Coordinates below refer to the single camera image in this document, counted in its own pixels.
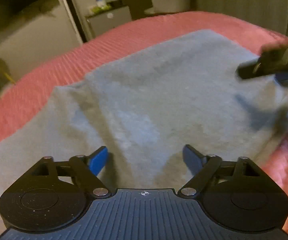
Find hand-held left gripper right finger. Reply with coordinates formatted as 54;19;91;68
178;144;263;198

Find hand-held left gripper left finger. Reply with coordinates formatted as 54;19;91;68
32;146;111;198

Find grey small cabinet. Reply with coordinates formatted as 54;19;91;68
85;6;132;40

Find grey pants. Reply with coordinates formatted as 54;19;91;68
0;29;288;233

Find pink ribbed bedspread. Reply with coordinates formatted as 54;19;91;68
0;11;288;240

